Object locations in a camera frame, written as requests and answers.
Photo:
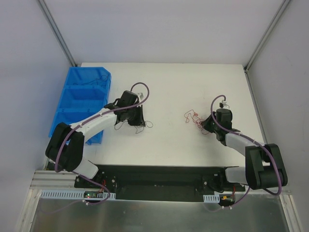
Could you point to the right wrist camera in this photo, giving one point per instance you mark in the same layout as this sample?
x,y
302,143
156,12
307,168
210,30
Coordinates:
x,y
223,104

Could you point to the right aluminium frame post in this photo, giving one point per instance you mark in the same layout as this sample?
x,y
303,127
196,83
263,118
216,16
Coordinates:
x,y
267,33

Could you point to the blue plastic bin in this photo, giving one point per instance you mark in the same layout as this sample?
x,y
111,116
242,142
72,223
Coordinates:
x,y
85,92

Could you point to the aluminium frame post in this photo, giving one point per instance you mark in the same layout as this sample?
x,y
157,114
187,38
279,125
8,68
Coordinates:
x,y
267,33
56,32

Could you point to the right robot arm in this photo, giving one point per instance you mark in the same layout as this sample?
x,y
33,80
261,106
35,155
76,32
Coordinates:
x,y
264,167

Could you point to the right white cable duct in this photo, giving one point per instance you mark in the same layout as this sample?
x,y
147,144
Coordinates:
x,y
215,198

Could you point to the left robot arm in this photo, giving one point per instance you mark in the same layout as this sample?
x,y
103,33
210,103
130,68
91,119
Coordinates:
x,y
66,145

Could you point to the white cable duct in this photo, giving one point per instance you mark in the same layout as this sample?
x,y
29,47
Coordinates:
x,y
77,195
215,198

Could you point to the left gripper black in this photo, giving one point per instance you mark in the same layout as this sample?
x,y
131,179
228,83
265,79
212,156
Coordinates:
x,y
139,115

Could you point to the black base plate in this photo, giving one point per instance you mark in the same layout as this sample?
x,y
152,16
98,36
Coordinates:
x,y
160,183

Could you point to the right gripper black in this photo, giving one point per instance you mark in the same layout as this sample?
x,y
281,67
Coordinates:
x,y
209,123

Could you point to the left white cable duct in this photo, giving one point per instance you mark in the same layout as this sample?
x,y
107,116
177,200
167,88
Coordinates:
x,y
77,195

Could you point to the left aluminium frame post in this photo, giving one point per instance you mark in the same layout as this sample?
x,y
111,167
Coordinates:
x,y
56,32

